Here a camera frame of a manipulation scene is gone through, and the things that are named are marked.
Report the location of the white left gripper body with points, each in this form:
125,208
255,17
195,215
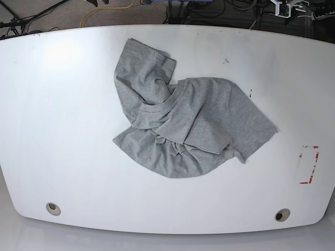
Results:
287,8

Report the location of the grey T-shirt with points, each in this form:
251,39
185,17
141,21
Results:
185,129

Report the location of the white power strip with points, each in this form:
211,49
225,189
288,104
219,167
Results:
323,13

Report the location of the red tape rectangle marking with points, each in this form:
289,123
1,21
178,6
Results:
307,162

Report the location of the black tripod stand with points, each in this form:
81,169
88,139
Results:
20,26

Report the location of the right table cable grommet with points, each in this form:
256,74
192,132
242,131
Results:
282,215

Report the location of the table cable grommet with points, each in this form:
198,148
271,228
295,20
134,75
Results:
282,215
53,209

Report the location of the left table cable grommet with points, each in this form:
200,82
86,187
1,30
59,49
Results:
53,209

